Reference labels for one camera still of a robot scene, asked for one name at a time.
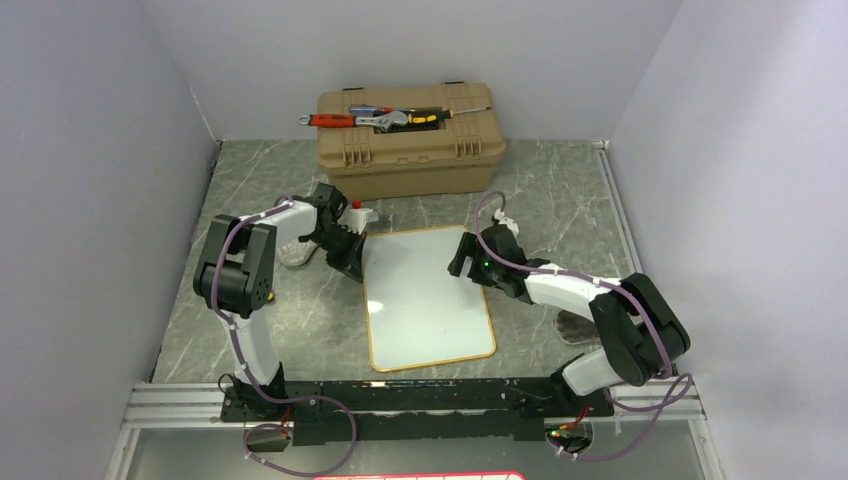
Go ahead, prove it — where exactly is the red handled adjustable wrench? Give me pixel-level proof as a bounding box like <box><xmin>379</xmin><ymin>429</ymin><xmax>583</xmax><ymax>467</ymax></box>
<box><xmin>298</xmin><ymin>111</ymin><xmax>409</xmax><ymax>131</ymax></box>

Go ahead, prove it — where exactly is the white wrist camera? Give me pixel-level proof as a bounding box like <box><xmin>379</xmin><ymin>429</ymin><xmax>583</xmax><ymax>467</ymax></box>
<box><xmin>339</xmin><ymin>199</ymin><xmax>379</xmax><ymax>234</ymax></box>
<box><xmin>493</xmin><ymin>211</ymin><xmax>520</xmax><ymax>236</ymax></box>

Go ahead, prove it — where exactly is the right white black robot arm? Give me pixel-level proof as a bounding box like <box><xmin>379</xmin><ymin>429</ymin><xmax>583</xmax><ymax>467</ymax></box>
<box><xmin>447</xmin><ymin>224</ymin><xmax>691</xmax><ymax>415</ymax></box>

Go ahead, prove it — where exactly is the black aluminium base frame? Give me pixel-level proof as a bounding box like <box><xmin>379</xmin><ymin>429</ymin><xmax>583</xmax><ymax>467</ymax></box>
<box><xmin>123</xmin><ymin>377</ymin><xmax>706</xmax><ymax>446</ymax></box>

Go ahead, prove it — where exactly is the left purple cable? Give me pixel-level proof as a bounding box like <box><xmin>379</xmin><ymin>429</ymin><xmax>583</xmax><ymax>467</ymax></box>
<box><xmin>208</xmin><ymin>195</ymin><xmax>359</xmax><ymax>478</ymax></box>

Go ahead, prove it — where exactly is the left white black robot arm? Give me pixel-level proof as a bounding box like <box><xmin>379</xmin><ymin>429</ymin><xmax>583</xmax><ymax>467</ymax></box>
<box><xmin>193</xmin><ymin>183</ymin><xmax>378</xmax><ymax>420</ymax></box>

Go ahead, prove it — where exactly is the yellow framed whiteboard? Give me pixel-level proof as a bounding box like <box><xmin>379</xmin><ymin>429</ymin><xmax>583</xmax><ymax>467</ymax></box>
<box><xmin>363</xmin><ymin>225</ymin><xmax>497</xmax><ymax>373</ymax></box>

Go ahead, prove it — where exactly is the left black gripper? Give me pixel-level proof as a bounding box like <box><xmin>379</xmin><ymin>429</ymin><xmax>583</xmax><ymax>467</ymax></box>
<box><xmin>308</xmin><ymin>225</ymin><xmax>368</xmax><ymax>284</ymax></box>

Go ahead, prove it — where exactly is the tan plastic toolbox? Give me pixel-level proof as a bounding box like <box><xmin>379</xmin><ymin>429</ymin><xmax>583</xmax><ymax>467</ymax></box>
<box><xmin>316</xmin><ymin>82</ymin><xmax>506</xmax><ymax>200</ymax></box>

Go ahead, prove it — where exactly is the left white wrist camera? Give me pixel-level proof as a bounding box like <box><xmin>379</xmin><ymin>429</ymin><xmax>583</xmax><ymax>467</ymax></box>
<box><xmin>339</xmin><ymin>199</ymin><xmax>379</xmax><ymax>234</ymax></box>

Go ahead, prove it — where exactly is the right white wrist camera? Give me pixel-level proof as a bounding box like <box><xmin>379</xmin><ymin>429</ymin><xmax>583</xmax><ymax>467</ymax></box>
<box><xmin>493</xmin><ymin>211</ymin><xmax>520</xmax><ymax>236</ymax></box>

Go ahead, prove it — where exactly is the grey scrubbing pad left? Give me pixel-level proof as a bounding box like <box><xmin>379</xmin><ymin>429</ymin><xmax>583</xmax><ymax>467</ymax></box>
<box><xmin>276</xmin><ymin>240</ymin><xmax>318</xmax><ymax>269</ymax></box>

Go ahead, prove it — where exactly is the blue red handled screwdriver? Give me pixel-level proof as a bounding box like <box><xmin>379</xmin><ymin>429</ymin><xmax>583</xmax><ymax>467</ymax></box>
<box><xmin>348</xmin><ymin>104</ymin><xmax>413</xmax><ymax>116</ymax></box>

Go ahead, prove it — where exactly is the yellow black handled screwdriver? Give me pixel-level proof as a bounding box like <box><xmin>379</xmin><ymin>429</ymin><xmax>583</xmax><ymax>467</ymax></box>
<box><xmin>406</xmin><ymin>106</ymin><xmax>491</xmax><ymax>125</ymax></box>

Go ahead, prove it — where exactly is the dark brown scrubbing pad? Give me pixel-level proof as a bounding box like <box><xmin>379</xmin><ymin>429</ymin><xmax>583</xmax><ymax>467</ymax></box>
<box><xmin>553</xmin><ymin>310</ymin><xmax>600</xmax><ymax>346</ymax></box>

